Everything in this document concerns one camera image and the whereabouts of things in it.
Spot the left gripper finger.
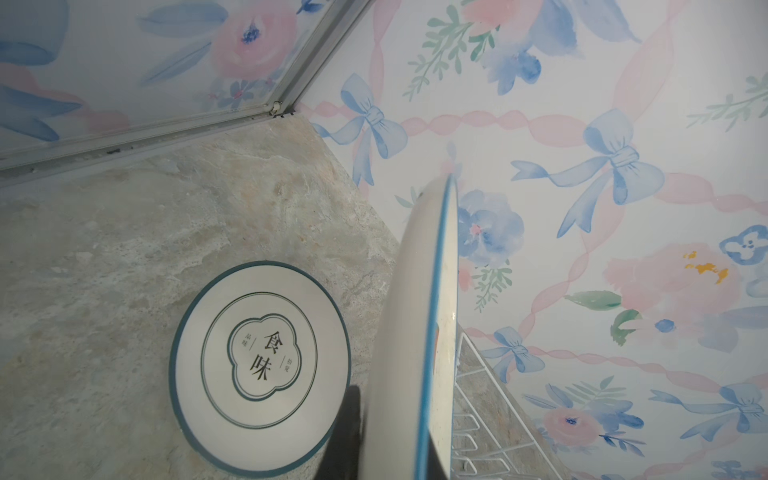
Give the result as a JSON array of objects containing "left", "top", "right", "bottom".
[{"left": 314, "top": 385, "right": 362, "bottom": 480}]

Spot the watermelon pattern plate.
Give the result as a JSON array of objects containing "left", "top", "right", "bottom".
[{"left": 358, "top": 175, "right": 458, "bottom": 479}]

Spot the white plate with green rim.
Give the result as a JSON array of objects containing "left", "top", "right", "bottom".
[{"left": 168, "top": 260, "right": 351, "bottom": 479}]

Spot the white wire dish rack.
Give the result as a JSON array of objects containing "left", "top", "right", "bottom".
[{"left": 450, "top": 332, "right": 569, "bottom": 479}]

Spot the left aluminium corner post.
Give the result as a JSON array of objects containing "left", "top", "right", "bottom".
[{"left": 1, "top": 1, "right": 367, "bottom": 187}]

